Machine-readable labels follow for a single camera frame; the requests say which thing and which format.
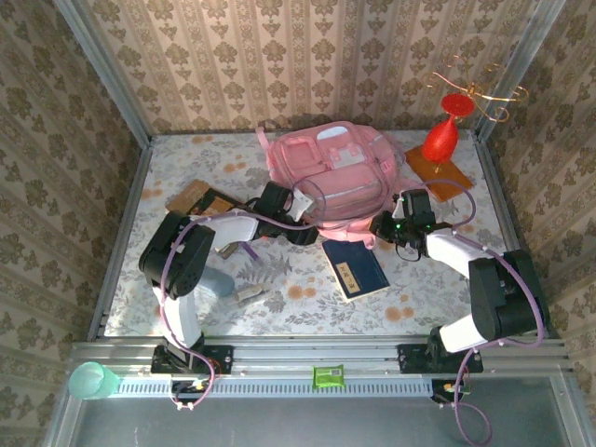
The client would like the grey metal panel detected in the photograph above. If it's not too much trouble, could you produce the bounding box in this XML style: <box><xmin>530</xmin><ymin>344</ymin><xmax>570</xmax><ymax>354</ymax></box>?
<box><xmin>44</xmin><ymin>374</ymin><xmax>590</xmax><ymax>447</ymax></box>

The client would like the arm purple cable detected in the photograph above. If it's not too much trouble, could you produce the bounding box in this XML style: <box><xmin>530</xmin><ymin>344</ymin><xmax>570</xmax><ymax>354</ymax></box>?
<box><xmin>157</xmin><ymin>179</ymin><xmax>330</xmax><ymax>412</ymax></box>
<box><xmin>402</xmin><ymin>184</ymin><xmax>547</xmax><ymax>446</ymax></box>

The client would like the green wrapped packet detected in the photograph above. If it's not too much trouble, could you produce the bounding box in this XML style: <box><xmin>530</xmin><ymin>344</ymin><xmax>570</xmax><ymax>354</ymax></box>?
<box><xmin>311</xmin><ymin>363</ymin><xmax>346</xmax><ymax>389</ymax></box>

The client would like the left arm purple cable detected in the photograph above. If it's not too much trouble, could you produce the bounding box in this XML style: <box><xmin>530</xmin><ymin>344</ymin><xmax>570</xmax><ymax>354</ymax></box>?
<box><xmin>157</xmin><ymin>179</ymin><xmax>330</xmax><ymax>412</ymax></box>

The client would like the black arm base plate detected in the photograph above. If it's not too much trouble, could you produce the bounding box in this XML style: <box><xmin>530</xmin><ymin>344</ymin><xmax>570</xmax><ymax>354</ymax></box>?
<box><xmin>151</xmin><ymin>344</ymin><xmax>234</xmax><ymax>374</ymax></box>
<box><xmin>397</xmin><ymin>343</ymin><xmax>484</xmax><ymax>374</ymax></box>

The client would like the aluminium side rail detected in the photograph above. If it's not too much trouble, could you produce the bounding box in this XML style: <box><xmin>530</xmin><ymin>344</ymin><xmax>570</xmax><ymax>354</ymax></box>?
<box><xmin>473</xmin><ymin>133</ymin><xmax>554</xmax><ymax>339</ymax></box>
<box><xmin>86</xmin><ymin>142</ymin><xmax>155</xmax><ymax>341</ymax></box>

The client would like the red goblet shaped ornament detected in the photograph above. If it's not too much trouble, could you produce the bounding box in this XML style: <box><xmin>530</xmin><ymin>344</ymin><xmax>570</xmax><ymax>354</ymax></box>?
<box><xmin>421</xmin><ymin>92</ymin><xmax>477</xmax><ymax>167</ymax></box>

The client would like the aluminium frame post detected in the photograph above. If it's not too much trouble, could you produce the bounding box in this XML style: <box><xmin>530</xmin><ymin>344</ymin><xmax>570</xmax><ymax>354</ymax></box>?
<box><xmin>473</xmin><ymin>0</ymin><xmax>569</xmax><ymax>143</ymax></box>
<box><xmin>51</xmin><ymin>0</ymin><xmax>154</xmax><ymax>148</ymax></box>

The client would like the aluminium mounting rail beam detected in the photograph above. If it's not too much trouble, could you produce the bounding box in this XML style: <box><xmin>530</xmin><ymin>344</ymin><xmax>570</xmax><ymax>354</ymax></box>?
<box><xmin>69</xmin><ymin>335</ymin><xmax>574</xmax><ymax>376</ymax></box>

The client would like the orange wooden base plate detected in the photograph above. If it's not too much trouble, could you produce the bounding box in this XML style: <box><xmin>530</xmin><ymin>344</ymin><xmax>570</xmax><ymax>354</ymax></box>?
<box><xmin>403</xmin><ymin>142</ymin><xmax>475</xmax><ymax>203</ymax></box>

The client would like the floral table cover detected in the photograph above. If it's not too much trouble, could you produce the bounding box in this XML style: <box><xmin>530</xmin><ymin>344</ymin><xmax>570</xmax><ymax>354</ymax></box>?
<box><xmin>102</xmin><ymin>131</ymin><xmax>535</xmax><ymax>337</ymax></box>

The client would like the white slotted cable duct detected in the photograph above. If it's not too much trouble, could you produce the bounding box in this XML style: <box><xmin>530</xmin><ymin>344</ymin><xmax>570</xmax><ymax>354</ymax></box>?
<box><xmin>115</xmin><ymin>375</ymin><xmax>434</xmax><ymax>400</ymax></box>

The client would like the dark blue book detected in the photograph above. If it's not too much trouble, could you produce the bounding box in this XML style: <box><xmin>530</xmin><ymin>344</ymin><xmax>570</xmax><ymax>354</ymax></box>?
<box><xmin>321</xmin><ymin>237</ymin><xmax>391</xmax><ymax>305</ymax></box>

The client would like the pink student backpack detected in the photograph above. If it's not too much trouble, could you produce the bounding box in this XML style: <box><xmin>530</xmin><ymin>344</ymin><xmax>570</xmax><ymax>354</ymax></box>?
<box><xmin>256</xmin><ymin>119</ymin><xmax>411</xmax><ymax>251</ymax></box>

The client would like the brown and black notebook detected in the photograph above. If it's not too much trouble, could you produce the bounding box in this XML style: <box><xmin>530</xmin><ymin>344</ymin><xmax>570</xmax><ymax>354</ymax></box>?
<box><xmin>166</xmin><ymin>179</ymin><xmax>246</xmax><ymax>220</ymax></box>

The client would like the gold wire ornament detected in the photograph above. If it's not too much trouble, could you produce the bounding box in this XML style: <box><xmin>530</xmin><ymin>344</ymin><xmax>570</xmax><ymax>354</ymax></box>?
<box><xmin>424</xmin><ymin>54</ymin><xmax>531</xmax><ymax>174</ymax></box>

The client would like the small beige white stationery item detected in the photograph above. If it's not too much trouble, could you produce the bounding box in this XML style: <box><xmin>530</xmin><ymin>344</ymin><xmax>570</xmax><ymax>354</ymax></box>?
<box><xmin>234</xmin><ymin>285</ymin><xmax>272</xmax><ymax>307</ymax></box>

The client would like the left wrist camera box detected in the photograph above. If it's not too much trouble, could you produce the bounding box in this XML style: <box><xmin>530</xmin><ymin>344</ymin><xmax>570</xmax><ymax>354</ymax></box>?
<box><xmin>288</xmin><ymin>187</ymin><xmax>318</xmax><ymax>222</ymax></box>

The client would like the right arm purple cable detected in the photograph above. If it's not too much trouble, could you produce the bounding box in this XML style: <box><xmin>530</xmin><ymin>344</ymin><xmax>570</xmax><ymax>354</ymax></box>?
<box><xmin>402</xmin><ymin>184</ymin><xmax>547</xmax><ymax>446</ymax></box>

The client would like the teal plastic cup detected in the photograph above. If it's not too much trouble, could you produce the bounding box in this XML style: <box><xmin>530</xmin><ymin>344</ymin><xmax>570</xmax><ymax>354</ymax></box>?
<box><xmin>67</xmin><ymin>361</ymin><xmax>124</xmax><ymax>400</ymax></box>

